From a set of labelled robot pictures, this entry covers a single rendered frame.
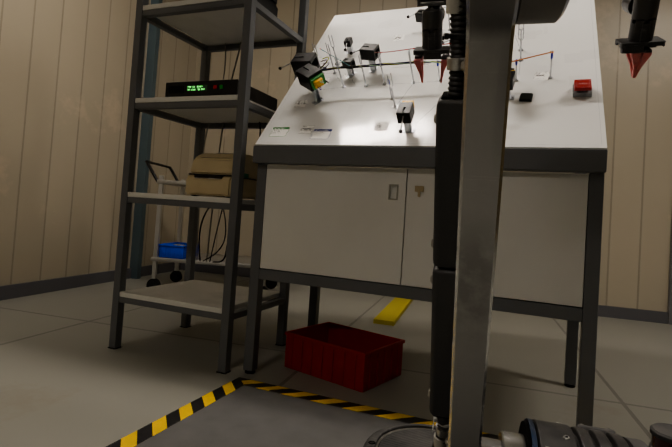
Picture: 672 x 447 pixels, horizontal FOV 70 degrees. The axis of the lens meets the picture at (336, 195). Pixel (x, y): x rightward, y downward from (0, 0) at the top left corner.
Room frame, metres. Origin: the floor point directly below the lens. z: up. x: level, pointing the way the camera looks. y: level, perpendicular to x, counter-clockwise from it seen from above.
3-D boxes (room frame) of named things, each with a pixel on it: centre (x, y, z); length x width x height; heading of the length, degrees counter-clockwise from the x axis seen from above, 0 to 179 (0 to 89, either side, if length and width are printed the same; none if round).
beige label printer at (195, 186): (2.08, 0.47, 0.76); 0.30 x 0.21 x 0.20; 161
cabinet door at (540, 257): (1.54, -0.49, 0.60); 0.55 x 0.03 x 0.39; 68
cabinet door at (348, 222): (1.75, 0.01, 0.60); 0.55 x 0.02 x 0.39; 68
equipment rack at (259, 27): (2.17, 0.55, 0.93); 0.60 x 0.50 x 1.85; 68
